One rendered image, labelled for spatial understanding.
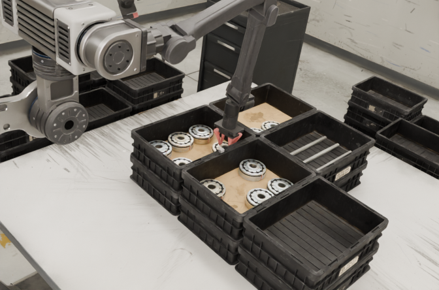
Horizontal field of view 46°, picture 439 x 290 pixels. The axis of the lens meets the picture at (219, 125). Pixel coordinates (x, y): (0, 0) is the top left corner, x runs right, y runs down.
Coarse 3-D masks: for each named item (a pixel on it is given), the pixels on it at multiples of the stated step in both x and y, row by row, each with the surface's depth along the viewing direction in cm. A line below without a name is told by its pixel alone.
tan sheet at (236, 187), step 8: (224, 176) 194; (232, 176) 195; (240, 176) 195; (272, 176) 198; (224, 184) 190; (232, 184) 191; (240, 184) 191; (248, 184) 192; (256, 184) 192; (264, 184) 193; (232, 192) 187; (240, 192) 187; (224, 200) 182; (232, 200) 183; (240, 200) 184; (240, 208) 180; (248, 208) 180
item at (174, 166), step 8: (184, 112) 211; (216, 112) 215; (160, 120) 204; (136, 128) 197; (144, 128) 198; (136, 136) 192; (144, 144) 190; (232, 144) 195; (152, 152) 187; (160, 152) 185; (216, 152) 190; (160, 160) 185; (168, 160) 182; (200, 160) 184; (176, 168) 179
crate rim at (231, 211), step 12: (240, 144) 196; (216, 156) 187; (288, 156) 193; (192, 168) 180; (192, 180) 174; (204, 192) 171; (216, 204) 168; (228, 204) 165; (264, 204) 167; (240, 216) 161
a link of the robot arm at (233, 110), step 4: (228, 100) 195; (228, 104) 193; (232, 104) 193; (228, 108) 194; (232, 108) 193; (236, 108) 193; (240, 108) 198; (224, 112) 196; (228, 112) 194; (232, 112) 194; (236, 112) 194; (228, 116) 196; (232, 116) 195
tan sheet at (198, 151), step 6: (216, 138) 216; (198, 144) 211; (204, 144) 211; (210, 144) 212; (192, 150) 206; (198, 150) 207; (204, 150) 207; (210, 150) 208; (174, 156) 201; (180, 156) 202; (186, 156) 202; (192, 156) 203; (198, 156) 203
